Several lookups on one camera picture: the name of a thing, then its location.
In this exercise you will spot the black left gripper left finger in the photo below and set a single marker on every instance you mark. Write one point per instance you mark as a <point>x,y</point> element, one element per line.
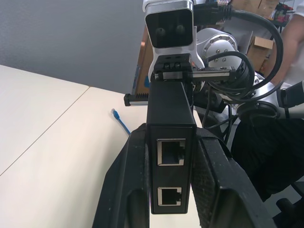
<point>118,180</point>

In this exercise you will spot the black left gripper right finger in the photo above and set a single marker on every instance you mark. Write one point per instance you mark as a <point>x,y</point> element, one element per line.
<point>228,190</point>

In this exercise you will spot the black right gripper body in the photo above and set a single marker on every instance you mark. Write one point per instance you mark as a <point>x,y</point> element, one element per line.
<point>172,65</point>

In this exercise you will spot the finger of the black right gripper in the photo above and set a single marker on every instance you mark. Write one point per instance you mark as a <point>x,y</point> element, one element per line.
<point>135,99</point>

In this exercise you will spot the small black Ethernet port box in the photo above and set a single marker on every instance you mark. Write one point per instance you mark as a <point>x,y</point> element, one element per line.
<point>171,114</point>

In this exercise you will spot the brown box with blue print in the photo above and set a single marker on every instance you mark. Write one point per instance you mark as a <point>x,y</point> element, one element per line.
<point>142,66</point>

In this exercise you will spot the brown cardboard box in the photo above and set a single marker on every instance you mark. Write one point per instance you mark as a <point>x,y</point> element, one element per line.
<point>261,6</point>
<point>261,47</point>

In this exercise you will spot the person in white shirt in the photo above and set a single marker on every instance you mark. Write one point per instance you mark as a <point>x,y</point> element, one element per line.
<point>295,35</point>

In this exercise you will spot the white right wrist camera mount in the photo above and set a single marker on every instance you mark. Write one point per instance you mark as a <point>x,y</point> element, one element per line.
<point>168,9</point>

